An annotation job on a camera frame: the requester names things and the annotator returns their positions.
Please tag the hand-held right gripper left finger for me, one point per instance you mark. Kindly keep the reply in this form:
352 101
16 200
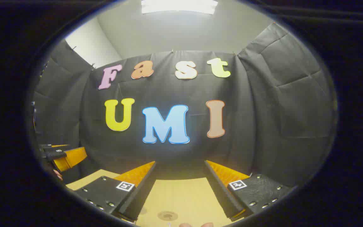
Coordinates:
142 192

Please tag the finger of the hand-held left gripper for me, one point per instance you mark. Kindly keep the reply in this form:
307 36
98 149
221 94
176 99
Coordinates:
46 146
55 155

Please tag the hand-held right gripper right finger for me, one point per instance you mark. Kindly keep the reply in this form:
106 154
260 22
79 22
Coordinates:
219 192

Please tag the wooden desktop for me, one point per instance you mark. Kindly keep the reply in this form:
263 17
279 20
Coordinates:
181 198

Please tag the white ceiling light panel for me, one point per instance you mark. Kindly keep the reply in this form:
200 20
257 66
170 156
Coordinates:
178 6

